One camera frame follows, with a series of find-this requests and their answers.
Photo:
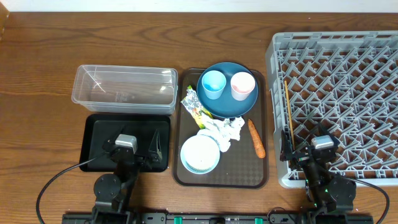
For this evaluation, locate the black plastic tray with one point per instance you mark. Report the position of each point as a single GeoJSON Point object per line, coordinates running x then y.
{"type": "Point", "coordinates": [150, 130]}

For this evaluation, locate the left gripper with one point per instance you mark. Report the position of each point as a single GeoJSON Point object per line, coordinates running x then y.
{"type": "Point", "coordinates": [157, 153]}

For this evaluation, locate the brown serving tray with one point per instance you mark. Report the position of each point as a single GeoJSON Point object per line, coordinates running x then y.
{"type": "Point", "coordinates": [239, 167]}

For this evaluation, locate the wooden chopstick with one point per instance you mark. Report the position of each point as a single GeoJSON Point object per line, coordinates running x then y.
{"type": "Point", "coordinates": [289, 113]}

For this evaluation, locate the grey dishwasher rack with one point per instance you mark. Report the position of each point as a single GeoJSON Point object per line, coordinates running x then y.
{"type": "Point", "coordinates": [347, 81]}

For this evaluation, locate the foil snack wrapper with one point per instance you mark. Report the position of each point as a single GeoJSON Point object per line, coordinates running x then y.
{"type": "Point", "coordinates": [194, 107]}

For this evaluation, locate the pink cup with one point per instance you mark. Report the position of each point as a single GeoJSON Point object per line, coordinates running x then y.
{"type": "Point", "coordinates": [242, 84]}

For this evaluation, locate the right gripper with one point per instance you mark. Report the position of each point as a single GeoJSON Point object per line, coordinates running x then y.
{"type": "Point", "coordinates": [286, 154]}

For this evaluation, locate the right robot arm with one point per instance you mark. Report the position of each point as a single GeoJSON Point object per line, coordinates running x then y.
{"type": "Point", "coordinates": [332, 194]}

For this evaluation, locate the orange carrot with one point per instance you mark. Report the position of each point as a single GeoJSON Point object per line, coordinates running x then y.
{"type": "Point", "coordinates": [257, 141]}

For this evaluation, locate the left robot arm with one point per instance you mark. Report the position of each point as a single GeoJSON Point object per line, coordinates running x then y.
{"type": "Point", "coordinates": [113, 191]}

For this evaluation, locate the light blue cup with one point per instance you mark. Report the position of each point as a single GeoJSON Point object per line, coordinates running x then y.
{"type": "Point", "coordinates": [213, 83]}

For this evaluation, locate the clear plastic bin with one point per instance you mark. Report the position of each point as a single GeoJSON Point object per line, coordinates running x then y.
{"type": "Point", "coordinates": [126, 89]}

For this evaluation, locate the dark blue plate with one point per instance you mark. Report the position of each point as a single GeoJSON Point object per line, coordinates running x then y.
{"type": "Point", "coordinates": [226, 106]}

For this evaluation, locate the light blue bowl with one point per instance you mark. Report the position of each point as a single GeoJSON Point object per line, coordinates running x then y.
{"type": "Point", "coordinates": [186, 161]}

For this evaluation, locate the white napkin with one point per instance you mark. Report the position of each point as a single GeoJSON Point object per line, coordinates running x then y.
{"type": "Point", "coordinates": [222, 131]}

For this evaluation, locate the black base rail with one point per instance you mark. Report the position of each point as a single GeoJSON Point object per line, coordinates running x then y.
{"type": "Point", "coordinates": [163, 218]}

